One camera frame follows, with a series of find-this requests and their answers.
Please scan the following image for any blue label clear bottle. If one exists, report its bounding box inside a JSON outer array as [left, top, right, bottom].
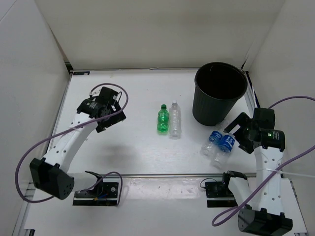
[[212, 133, 235, 169]]

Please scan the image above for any Aquafina clear bottle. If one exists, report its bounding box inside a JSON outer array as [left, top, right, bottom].
[[201, 130, 223, 158]]

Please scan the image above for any green plastic bottle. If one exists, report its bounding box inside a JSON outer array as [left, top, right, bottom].
[[157, 104, 169, 134]]

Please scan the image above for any clear plastic bottle white cap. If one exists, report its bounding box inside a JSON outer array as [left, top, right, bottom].
[[169, 101, 182, 139]]

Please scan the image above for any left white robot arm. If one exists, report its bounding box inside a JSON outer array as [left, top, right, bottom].
[[30, 84, 126, 200]]

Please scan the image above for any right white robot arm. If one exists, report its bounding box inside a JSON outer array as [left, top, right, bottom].
[[221, 108, 293, 236]]

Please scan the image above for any black plastic bin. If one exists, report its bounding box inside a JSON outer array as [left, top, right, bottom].
[[192, 62, 248, 126]]

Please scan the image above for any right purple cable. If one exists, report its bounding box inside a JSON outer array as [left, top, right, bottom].
[[211, 96, 315, 227]]

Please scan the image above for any aluminium rail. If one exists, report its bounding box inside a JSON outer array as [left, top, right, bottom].
[[118, 173, 256, 178]]

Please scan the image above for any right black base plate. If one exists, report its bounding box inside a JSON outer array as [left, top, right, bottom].
[[200, 177, 237, 208]]

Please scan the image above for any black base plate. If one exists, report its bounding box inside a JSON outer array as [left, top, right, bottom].
[[200, 177, 237, 208], [72, 178, 121, 207]]

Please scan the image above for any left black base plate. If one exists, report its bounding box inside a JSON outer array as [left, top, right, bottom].
[[72, 178, 121, 207]]

